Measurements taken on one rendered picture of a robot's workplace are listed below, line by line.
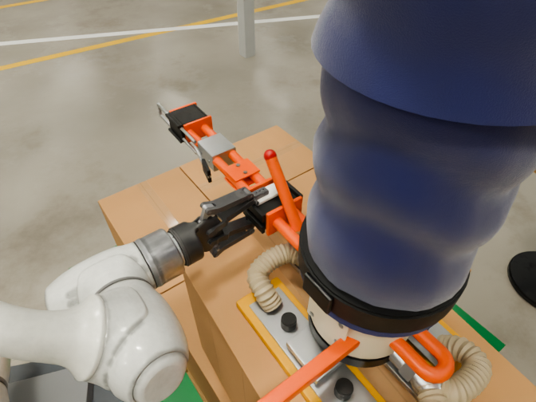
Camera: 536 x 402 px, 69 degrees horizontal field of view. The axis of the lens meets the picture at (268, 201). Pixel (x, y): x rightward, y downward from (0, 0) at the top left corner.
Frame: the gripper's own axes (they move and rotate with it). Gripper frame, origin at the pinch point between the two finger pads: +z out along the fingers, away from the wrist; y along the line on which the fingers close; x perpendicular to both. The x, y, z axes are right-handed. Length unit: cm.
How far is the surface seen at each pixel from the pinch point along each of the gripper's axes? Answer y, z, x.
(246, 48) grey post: 110, 178, -276
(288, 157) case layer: 66, 66, -72
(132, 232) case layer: 66, -16, -71
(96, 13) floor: 120, 98, -495
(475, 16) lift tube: -46, -10, 33
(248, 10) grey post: 75, 182, -276
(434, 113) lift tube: -40, -10, 33
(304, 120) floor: 120, 151, -155
